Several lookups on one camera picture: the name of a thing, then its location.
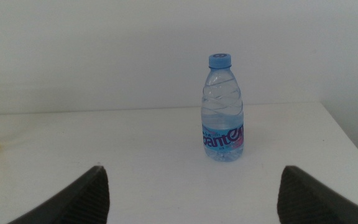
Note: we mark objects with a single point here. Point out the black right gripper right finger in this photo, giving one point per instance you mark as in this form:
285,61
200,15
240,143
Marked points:
306,202

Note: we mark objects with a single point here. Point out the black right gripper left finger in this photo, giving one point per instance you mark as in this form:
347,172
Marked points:
82,199

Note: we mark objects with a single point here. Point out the clear water bottle blue cap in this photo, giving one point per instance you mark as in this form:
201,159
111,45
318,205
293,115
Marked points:
222,124

